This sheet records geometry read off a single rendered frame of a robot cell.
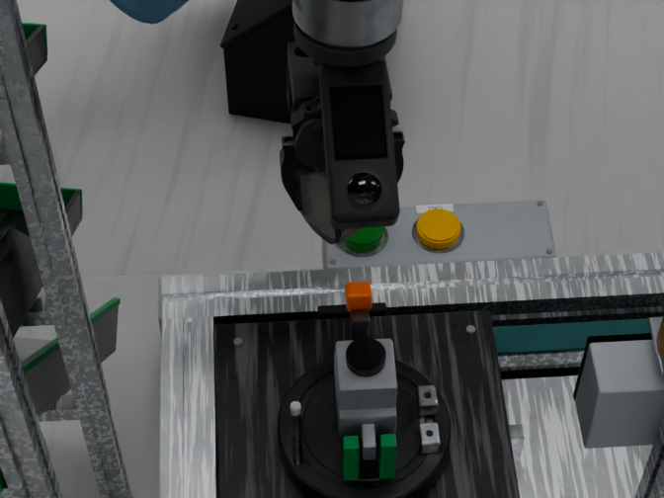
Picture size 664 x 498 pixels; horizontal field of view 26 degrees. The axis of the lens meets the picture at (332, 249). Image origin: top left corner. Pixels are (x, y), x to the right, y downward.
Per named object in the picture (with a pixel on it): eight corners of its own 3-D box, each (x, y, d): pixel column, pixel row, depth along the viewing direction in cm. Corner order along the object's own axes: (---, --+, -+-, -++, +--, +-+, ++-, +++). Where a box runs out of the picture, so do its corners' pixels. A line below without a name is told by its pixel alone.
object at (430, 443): (418, 432, 115) (418, 422, 114) (436, 431, 115) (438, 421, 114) (420, 454, 114) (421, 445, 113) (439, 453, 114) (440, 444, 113)
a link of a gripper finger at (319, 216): (329, 199, 116) (334, 114, 109) (337, 253, 112) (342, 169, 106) (290, 200, 116) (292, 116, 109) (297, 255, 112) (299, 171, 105)
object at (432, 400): (416, 394, 117) (417, 384, 116) (434, 393, 117) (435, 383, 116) (418, 416, 116) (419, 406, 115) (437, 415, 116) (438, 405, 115)
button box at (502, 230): (321, 248, 138) (321, 207, 133) (539, 237, 139) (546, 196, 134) (326, 307, 134) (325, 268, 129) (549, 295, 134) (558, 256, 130)
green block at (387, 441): (377, 465, 113) (379, 433, 109) (392, 464, 113) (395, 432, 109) (378, 479, 113) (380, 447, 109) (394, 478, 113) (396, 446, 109)
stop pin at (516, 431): (503, 448, 122) (508, 424, 118) (517, 448, 122) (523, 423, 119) (506, 462, 121) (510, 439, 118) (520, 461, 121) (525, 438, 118)
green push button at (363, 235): (338, 225, 133) (338, 211, 131) (381, 223, 133) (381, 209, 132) (341, 260, 131) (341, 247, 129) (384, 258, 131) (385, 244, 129)
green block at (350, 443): (342, 467, 113) (343, 435, 109) (358, 466, 113) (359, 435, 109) (343, 481, 113) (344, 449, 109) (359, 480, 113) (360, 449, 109)
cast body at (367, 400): (333, 369, 115) (333, 318, 109) (388, 366, 115) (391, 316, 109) (340, 461, 110) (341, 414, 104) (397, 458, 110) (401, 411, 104)
